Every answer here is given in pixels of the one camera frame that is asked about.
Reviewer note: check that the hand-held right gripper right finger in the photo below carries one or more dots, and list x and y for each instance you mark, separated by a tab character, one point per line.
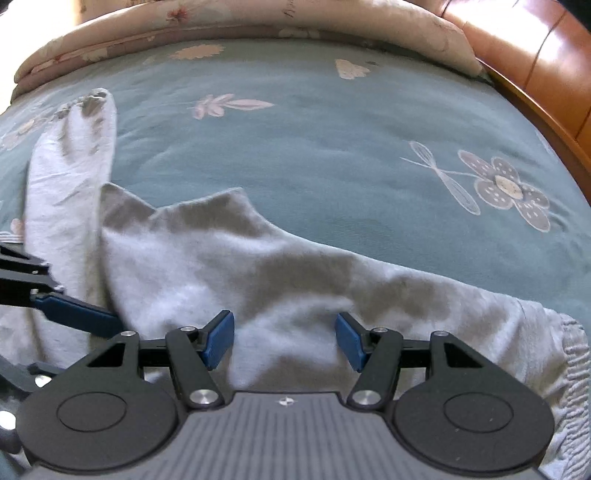
348	342

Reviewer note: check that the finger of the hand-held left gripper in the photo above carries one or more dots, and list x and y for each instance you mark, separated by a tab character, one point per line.
14	383
78	316

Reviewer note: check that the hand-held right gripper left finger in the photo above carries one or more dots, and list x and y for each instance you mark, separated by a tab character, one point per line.
220	340

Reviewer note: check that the grey sweatpants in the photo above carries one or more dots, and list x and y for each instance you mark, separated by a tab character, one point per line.
231	277

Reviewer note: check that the teal floral bed sheet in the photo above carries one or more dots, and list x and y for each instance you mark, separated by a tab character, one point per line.
323	147

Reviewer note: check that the pink floral folded quilt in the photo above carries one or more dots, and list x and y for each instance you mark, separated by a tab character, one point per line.
231	23

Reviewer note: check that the wooden headboard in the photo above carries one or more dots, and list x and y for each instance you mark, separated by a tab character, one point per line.
535	50

